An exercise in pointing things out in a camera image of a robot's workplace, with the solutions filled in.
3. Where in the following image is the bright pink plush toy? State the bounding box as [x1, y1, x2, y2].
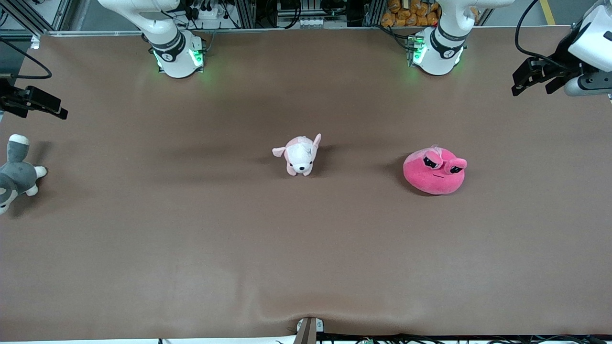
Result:
[403, 145, 468, 196]

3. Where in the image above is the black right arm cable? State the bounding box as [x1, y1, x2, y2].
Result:
[0, 37, 53, 80]

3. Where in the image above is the pink and white plush dog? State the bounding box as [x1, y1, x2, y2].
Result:
[272, 133, 322, 177]

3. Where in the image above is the grey and white plush husky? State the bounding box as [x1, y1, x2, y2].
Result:
[0, 134, 48, 215]

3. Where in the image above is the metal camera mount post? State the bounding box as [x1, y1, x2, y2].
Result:
[293, 317, 324, 344]

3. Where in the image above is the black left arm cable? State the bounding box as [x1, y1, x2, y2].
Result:
[514, 0, 581, 72]

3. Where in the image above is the aluminium frame rack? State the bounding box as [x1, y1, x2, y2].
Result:
[0, 0, 498, 36]

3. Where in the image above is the white power strip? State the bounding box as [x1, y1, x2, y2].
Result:
[189, 0, 225, 20]

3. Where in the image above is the bag of orange snacks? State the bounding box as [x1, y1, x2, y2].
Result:
[381, 0, 440, 27]

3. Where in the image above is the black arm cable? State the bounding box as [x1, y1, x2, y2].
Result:
[0, 37, 53, 80]
[514, 0, 581, 72]

